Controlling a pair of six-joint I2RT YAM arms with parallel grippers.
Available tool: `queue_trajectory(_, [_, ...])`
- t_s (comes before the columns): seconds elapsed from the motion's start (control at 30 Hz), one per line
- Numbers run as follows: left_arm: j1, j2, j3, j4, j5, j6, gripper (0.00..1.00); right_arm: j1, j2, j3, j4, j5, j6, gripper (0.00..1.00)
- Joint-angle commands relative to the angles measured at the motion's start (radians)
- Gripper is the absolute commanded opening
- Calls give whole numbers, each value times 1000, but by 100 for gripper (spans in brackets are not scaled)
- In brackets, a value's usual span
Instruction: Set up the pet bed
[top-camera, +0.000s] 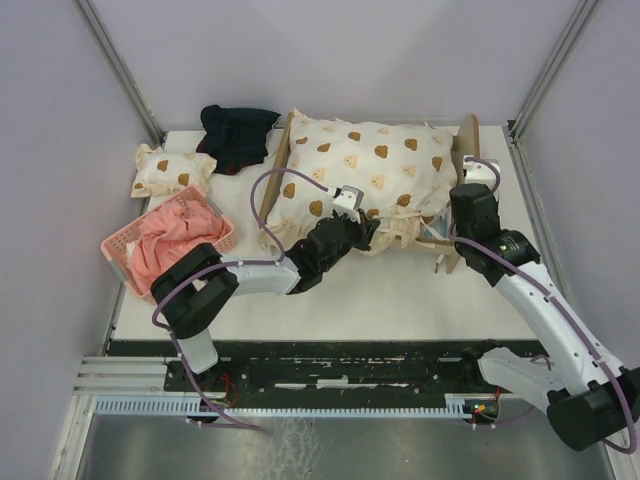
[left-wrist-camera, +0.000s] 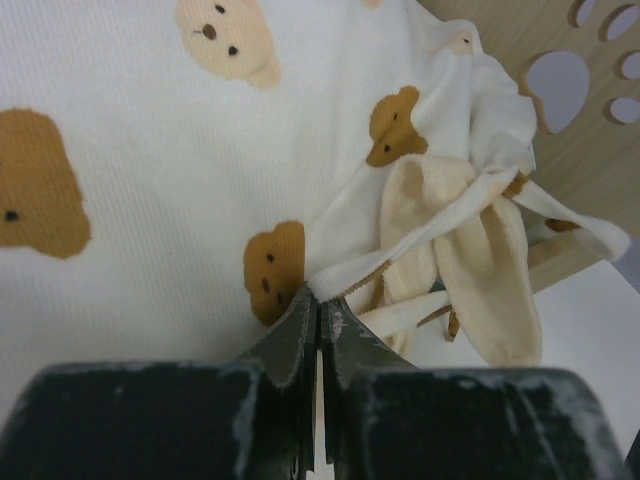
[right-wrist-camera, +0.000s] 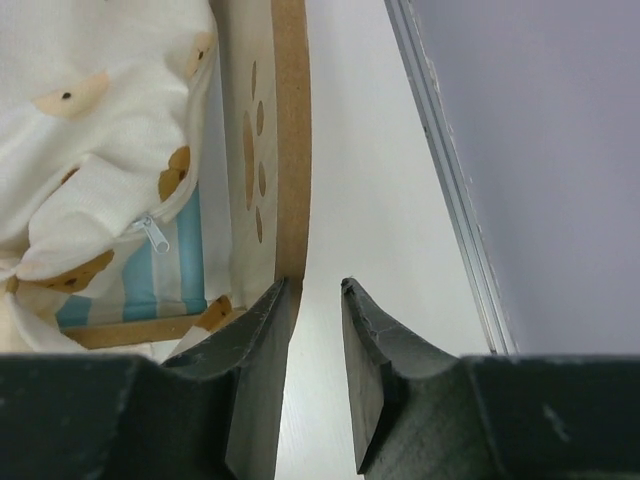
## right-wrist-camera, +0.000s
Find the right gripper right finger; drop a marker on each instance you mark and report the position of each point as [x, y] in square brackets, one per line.
[419, 412]

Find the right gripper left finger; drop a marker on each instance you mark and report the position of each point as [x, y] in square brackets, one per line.
[212, 412]

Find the wooden pet bed frame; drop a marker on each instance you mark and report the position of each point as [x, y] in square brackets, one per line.
[255, 175]

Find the large bear print cushion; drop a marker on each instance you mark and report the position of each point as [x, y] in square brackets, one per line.
[102, 125]

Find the blue striped mattress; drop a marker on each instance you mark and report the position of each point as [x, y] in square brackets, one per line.
[151, 285]

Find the right aluminium frame post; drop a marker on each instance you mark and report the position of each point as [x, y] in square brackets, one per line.
[424, 84]

